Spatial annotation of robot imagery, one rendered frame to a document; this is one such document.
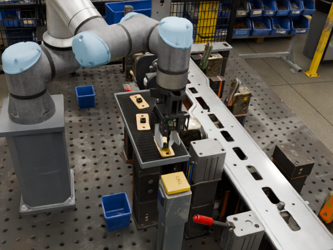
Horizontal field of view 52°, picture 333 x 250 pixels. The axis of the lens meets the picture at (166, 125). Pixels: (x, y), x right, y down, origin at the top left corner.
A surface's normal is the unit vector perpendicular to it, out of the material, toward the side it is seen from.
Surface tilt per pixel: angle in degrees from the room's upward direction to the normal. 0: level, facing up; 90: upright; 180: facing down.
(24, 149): 90
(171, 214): 90
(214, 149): 0
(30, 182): 90
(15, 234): 0
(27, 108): 72
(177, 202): 90
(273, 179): 0
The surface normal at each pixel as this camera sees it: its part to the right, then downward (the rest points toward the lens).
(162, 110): 0.07, -0.80
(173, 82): 0.09, 0.60
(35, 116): 0.48, 0.27
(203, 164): 0.32, 0.57
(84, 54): -0.69, 0.40
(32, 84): 0.61, 0.50
